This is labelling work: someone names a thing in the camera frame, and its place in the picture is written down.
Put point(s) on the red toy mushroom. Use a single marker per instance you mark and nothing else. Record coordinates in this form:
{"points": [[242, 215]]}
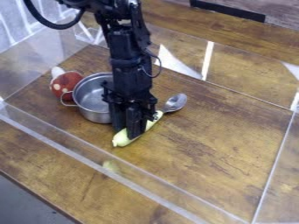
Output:
{"points": [[63, 82]]}

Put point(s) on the green handled metal spoon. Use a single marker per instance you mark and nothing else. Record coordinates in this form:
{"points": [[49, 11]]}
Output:
{"points": [[174, 104]]}

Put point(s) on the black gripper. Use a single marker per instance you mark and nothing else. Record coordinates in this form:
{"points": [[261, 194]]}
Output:
{"points": [[131, 105]]}

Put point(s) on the clear acrylic enclosure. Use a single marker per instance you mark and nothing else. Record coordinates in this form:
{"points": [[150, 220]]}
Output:
{"points": [[216, 164]]}

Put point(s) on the small steel pot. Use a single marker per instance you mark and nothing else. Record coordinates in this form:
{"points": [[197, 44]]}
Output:
{"points": [[87, 95]]}

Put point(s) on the black bar on table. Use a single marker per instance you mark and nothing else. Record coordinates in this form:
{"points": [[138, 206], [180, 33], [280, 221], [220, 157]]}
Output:
{"points": [[229, 10]]}

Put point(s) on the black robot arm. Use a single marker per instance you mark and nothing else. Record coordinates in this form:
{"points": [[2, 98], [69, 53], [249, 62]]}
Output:
{"points": [[127, 36]]}

